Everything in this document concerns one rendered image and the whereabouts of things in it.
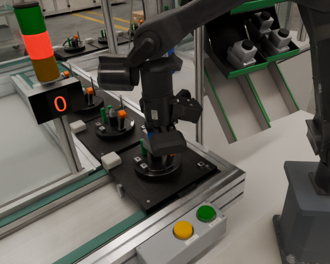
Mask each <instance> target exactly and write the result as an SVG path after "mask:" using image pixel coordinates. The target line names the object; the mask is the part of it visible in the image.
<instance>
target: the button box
mask: <svg viewBox="0 0 330 264"><path fill-rule="evenodd" d="M203 205H208V206H211V207H212V208H213V209H214V210H215V217H214V218H213V219H212V220H211V221H203V220H201V219H200V218H199V217H198V215H197V211H198V209H199V207H201V206H203ZM179 221H187V222H189V223H190V224H191V225H192V234H191V235H190V236H189V237H187V238H179V237H178V236H176V235H175V233H174V226H175V224H176V223H177V222H179ZM226 223H227V216H226V215H225V214H224V213H222V212H221V211H220V210H219V209H217V208H216V207H215V206H214V205H213V204H211V203H210V202H209V201H208V200H205V201H204V202H202V203H201V204H200V205H198V206H197V207H195V208H194V209H192V210H190V211H189V212H187V213H186V214H184V215H183V216H182V217H180V218H179V219H177V220H176V221H174V222H173V223H171V224H170V225H168V226H167V227H166V228H164V229H163V230H161V231H160V232H158V233H156V234H155V235H153V236H152V237H150V238H149V239H148V240H146V241H145V242H143V243H142V244H140V245H139V246H137V247H136V252H137V257H138V261H139V264H186V263H188V262H189V261H190V260H191V259H193V258H194V257H195V256H197V255H198V254H199V253H200V252H202V251H203V250H204V249H205V248H207V247H208V246H209V245H210V244H212V243H213V242H214V241H215V240H217V239H218V238H220V237H221V236H222V235H223V234H225V233H226Z"/></svg>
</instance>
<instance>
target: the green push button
mask: <svg viewBox="0 0 330 264"><path fill-rule="evenodd" d="M197 215H198V217H199V218H200V219H201V220H203V221H211V220H212V219H213V218H214V217H215V210H214V209H213V208H212V207H211V206H208V205H203V206H201V207H199V209H198V211H197Z"/></svg>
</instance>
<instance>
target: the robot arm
mask: <svg viewBox="0 0 330 264"><path fill-rule="evenodd" d="M247 1H249V0H192V1H191V2H189V3H186V4H185V5H184V6H181V7H178V8H175V9H171V10H167V11H165V12H162V13H159V14H156V15H153V16H151V17H149V18H147V19H146V20H145V21H144V22H143V23H142V24H141V25H140V26H139V27H138V28H137V29H136V31H135V32H134V37H133V42H134V47H133V48H132V49H131V50H130V52H129V53H128V54H112V53H102V54H101V55H100V56H99V57H98V59H99V65H98V71H97V83H98V86H99V88H100V89H101V90H102V91H133V89H134V87H135V86H138V84H139V80H140V77H141V86H142V92H141V95H142V98H141V99H140V100H139V105H140V109H141V112H142V113H144V116H145V119H146V121H145V122H144V125H145V128H146V131H147V132H148V133H147V136H148V139H149V142H150V146H151V150H152V154H153V156H154V157H160V156H166V155H171V154H175V153H181V152H185V151H186V141H185V138H184V136H183V134H182V133H181V132H180V131H179V130H176V127H175V124H178V119H179V120H184V121H187V122H192V123H194V124H196V123H197V122H198V120H199V117H200V115H201V113H202V111H203V108H202V107H201V105H200V104H199V102H198V101H197V100H195V99H194V98H191V93H190V92H189V90H186V89H182V90H181V91H180V92H179V93H178V94H177V95H176V96H174V95H173V82H172V71H180V70H181V67H182V63H183V60H182V59H180V58H179V57H177V56H176V55H175V53H174V52H172V53H171V54H170V55H169V56H168V57H162V56H163V55H164V54H166V53H167V52H168V51H169V50H171V49H172V48H173V47H175V46H176V45H177V44H178V43H179V42H180V41H181V40H182V39H183V38H184V37H185V36H187V35H188V34H189V33H190V32H192V31H193V30H196V29H197V28H199V27H201V26H203V25H205V24H206V23H208V22H210V21H212V20H213V19H215V18H217V17H219V16H221V15H223V14H225V13H226V12H228V11H230V10H232V9H234V8H236V7H238V6H239V5H241V4H243V3H245V2H247ZM289 1H291V2H294V3H297V6H298V9H299V12H300V15H301V18H302V21H303V23H304V26H305V29H306V31H307V34H308V36H309V40H310V41H309V44H310V51H311V63H312V74H313V77H312V79H313V85H314V97H315V108H316V109H315V110H316V112H315V115H314V118H313V119H306V120H305V122H306V125H307V134H306V136H307V138H308V140H309V142H310V145H311V147H312V149H313V151H314V153H315V155H316V156H317V155H319V157H320V161H319V164H318V167H317V171H316V172H309V177H310V179H311V182H312V184H313V186H314V189H315V192H316V194H317V195H327V196H330V0H289ZM147 59H149V60H148V61H146V60H147Z"/></svg>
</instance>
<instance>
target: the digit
mask: <svg viewBox="0 0 330 264"><path fill-rule="evenodd" d="M46 97H47V100H48V103H49V106H50V109H51V112H52V115H53V117H56V116H59V115H62V114H65V113H68V112H70V111H73V109H72V106H71V102H70V99H69V95H68V92H67V88H64V89H61V90H58V91H55V92H51V93H48V94H46Z"/></svg>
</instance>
